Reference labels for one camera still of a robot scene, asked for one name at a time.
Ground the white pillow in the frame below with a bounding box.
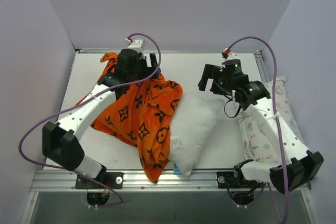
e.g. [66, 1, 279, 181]
[168, 93, 225, 177]

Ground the orange black patterned pillowcase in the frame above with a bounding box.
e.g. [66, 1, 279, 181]
[78, 52, 184, 184]

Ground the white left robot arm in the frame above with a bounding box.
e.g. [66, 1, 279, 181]
[42, 48, 160, 188]

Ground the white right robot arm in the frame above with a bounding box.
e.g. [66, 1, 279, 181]
[198, 59, 324, 194]

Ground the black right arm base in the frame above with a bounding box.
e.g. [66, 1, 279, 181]
[216, 159, 266, 209]

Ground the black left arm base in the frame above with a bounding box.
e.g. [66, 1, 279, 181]
[75, 172, 124, 208]

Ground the floral patterned pillow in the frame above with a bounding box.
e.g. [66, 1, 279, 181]
[237, 76, 304, 162]

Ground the blue white pillow label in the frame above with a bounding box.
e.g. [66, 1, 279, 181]
[173, 164, 182, 175]

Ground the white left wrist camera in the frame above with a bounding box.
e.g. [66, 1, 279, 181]
[126, 38, 145, 54]

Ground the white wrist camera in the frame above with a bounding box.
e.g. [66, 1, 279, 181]
[222, 48, 239, 61]
[126, 38, 145, 54]

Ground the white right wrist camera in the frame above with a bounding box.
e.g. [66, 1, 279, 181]
[222, 48, 239, 61]

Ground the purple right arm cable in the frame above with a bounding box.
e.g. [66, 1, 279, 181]
[223, 36, 292, 224]

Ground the aluminium front rail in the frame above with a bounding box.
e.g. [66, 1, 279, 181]
[31, 169, 310, 192]

